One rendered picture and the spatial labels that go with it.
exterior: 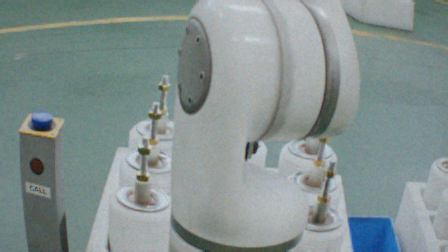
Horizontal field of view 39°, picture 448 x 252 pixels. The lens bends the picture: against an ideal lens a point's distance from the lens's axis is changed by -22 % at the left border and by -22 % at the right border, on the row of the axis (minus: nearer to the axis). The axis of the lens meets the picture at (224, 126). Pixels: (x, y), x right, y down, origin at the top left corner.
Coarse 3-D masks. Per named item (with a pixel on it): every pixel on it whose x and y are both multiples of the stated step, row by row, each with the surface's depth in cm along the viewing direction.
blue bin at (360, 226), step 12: (348, 216) 130; (360, 216) 130; (372, 216) 130; (384, 216) 131; (360, 228) 131; (372, 228) 131; (384, 228) 131; (360, 240) 132; (372, 240) 132; (384, 240) 130; (396, 240) 121
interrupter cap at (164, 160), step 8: (136, 152) 113; (160, 152) 114; (128, 160) 110; (136, 160) 110; (160, 160) 112; (168, 160) 112; (136, 168) 108; (152, 168) 109; (160, 168) 109; (168, 168) 110
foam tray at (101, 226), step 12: (120, 156) 128; (108, 180) 119; (108, 192) 115; (108, 204) 111; (96, 216) 107; (108, 216) 108; (96, 228) 103; (108, 228) 104; (348, 228) 113; (96, 240) 100; (108, 240) 103; (348, 240) 109
